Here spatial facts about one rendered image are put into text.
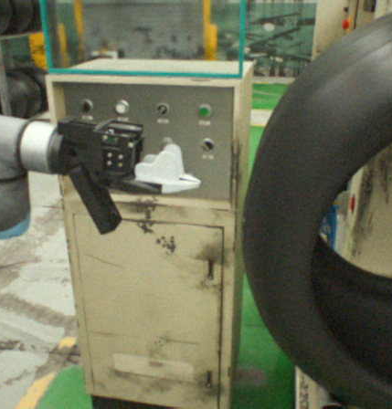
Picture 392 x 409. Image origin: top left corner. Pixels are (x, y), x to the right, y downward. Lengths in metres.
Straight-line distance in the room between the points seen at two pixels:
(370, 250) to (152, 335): 0.88
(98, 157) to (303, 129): 0.29
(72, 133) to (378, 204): 0.60
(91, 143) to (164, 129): 0.71
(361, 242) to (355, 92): 0.54
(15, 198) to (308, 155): 0.45
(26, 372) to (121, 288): 0.80
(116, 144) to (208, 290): 0.91
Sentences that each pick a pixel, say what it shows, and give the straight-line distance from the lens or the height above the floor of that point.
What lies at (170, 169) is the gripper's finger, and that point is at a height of 1.25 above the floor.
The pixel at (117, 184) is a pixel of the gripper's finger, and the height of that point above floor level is 1.23.
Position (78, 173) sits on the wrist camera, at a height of 1.23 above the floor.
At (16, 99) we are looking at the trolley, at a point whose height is 0.66.
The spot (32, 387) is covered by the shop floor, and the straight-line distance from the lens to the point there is 2.16.
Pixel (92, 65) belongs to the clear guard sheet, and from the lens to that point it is 1.36.
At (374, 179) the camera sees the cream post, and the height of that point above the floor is 1.14.
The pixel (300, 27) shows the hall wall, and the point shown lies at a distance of 9.73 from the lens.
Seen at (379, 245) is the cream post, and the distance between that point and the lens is 1.02.
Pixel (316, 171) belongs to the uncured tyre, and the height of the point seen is 1.29.
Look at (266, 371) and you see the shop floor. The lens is 2.13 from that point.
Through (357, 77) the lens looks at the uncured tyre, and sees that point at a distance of 0.53.
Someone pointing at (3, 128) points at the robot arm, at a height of 1.29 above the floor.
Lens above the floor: 1.46
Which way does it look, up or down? 23 degrees down
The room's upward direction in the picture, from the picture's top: straight up
